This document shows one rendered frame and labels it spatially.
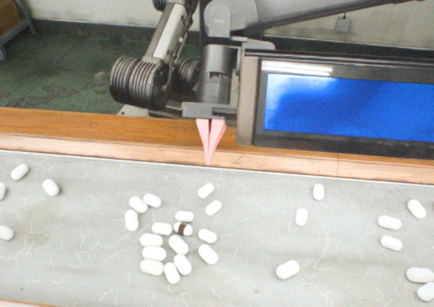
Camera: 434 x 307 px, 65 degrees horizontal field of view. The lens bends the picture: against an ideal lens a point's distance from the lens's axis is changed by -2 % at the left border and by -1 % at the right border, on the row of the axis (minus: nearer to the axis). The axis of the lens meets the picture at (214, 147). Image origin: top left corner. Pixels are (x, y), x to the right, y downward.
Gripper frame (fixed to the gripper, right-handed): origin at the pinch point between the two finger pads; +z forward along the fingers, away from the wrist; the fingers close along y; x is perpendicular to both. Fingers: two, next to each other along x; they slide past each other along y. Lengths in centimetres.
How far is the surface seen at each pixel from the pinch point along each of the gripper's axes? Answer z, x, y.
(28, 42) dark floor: -89, 184, -165
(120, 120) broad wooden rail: -7.6, 13.4, -21.3
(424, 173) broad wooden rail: -1.1, 9.2, 40.6
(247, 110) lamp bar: -2.6, -31.6, 5.8
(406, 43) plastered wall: -99, 174, 110
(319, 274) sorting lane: 16.4, -3.9, 18.9
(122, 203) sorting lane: 9.0, 2.4, -15.2
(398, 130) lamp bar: -1.9, -31.2, 17.9
